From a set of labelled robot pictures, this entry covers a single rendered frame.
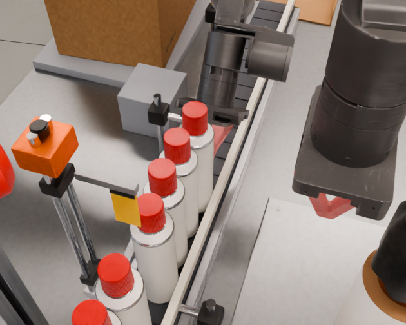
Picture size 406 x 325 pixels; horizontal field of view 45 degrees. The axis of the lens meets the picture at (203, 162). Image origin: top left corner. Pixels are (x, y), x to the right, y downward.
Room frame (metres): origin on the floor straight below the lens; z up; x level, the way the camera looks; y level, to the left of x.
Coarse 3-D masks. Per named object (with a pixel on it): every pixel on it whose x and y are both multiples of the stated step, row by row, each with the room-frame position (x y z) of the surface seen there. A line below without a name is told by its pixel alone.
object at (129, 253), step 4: (244, 20) 0.84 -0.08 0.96; (236, 28) 0.80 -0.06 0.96; (240, 28) 0.81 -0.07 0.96; (128, 244) 0.33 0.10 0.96; (132, 244) 0.33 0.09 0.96; (128, 248) 0.32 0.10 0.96; (132, 248) 0.32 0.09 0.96; (124, 252) 0.32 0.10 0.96; (128, 252) 0.32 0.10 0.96; (132, 252) 0.32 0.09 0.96; (128, 256) 0.31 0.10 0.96; (132, 256) 0.31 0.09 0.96; (132, 260) 0.31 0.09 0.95
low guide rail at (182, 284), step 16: (288, 16) 0.92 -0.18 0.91; (256, 96) 0.66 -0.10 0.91; (240, 128) 0.58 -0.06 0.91; (240, 144) 0.56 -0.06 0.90; (224, 176) 0.48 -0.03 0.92; (208, 208) 0.42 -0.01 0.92; (208, 224) 0.39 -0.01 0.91; (192, 256) 0.34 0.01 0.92; (192, 272) 0.32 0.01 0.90; (176, 288) 0.29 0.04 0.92; (176, 304) 0.27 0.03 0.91
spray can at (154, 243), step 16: (144, 208) 0.30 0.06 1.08; (160, 208) 0.30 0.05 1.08; (144, 224) 0.29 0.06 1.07; (160, 224) 0.30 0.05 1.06; (144, 240) 0.29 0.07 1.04; (160, 240) 0.29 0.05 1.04; (144, 256) 0.28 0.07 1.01; (160, 256) 0.28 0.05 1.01; (176, 256) 0.31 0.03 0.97; (144, 272) 0.29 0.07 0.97; (160, 272) 0.28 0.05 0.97; (176, 272) 0.30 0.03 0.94; (160, 288) 0.28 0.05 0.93; (160, 304) 0.28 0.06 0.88
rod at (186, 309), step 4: (180, 304) 0.27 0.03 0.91; (184, 304) 0.27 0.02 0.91; (180, 308) 0.27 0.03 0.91; (184, 308) 0.26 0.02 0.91; (188, 308) 0.26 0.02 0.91; (192, 308) 0.26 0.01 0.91; (196, 308) 0.27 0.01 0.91; (180, 312) 0.26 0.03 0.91; (184, 312) 0.26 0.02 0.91; (188, 312) 0.26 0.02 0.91; (192, 312) 0.26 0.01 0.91; (196, 312) 0.26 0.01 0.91; (192, 316) 0.26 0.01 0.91; (196, 316) 0.26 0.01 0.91
